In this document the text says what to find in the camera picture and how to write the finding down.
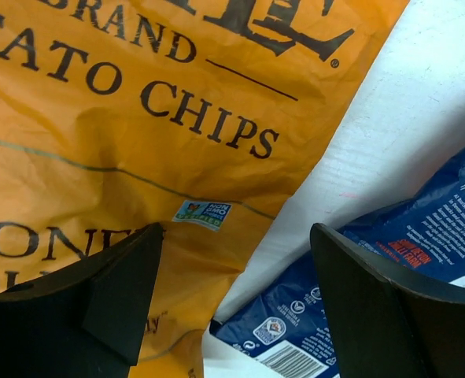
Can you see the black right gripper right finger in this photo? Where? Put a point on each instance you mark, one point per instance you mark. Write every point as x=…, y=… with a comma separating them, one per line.
x=386, y=320

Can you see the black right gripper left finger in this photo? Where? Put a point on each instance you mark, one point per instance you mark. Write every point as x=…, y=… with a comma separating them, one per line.
x=85, y=320

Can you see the blue chips bag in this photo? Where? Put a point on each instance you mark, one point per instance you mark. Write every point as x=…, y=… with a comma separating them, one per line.
x=285, y=327

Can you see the yellow potato chips bag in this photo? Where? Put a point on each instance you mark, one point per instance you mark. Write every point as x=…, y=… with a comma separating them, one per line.
x=202, y=116

